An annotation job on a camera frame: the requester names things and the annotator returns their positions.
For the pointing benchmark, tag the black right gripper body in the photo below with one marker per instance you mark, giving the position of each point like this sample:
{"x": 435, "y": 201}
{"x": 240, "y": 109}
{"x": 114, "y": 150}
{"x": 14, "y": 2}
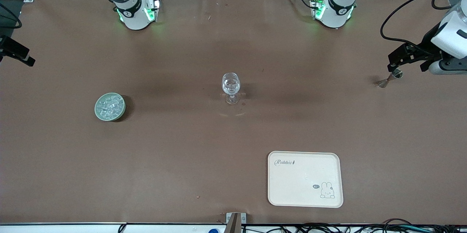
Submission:
{"x": 11, "y": 48}

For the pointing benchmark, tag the clear wine glass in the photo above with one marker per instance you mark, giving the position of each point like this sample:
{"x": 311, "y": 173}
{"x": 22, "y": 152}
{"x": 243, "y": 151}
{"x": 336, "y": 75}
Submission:
{"x": 231, "y": 85}

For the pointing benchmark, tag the brown table mat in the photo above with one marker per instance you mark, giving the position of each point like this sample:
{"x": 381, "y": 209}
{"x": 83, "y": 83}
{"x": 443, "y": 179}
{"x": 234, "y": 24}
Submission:
{"x": 182, "y": 152}

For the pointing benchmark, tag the green round bowl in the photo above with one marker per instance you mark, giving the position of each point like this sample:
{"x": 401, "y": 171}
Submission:
{"x": 97, "y": 110}

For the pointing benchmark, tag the clear ice cubes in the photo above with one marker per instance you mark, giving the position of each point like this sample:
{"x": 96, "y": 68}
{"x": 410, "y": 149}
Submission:
{"x": 110, "y": 106}

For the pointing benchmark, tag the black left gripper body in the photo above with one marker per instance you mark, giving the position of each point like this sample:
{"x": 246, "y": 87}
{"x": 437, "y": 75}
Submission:
{"x": 425, "y": 46}

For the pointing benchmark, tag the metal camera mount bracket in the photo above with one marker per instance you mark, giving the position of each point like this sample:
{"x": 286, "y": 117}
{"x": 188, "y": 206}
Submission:
{"x": 235, "y": 222}

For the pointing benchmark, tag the cream rabbit print tray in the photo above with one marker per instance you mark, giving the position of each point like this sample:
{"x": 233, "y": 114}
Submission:
{"x": 292, "y": 185}

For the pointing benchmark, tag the blue cap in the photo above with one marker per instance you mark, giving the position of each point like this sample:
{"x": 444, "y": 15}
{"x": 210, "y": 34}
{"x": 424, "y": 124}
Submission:
{"x": 213, "y": 230}

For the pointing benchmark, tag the metal jigger cup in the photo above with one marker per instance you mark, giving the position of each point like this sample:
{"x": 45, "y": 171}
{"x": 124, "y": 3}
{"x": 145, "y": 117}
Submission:
{"x": 383, "y": 83}

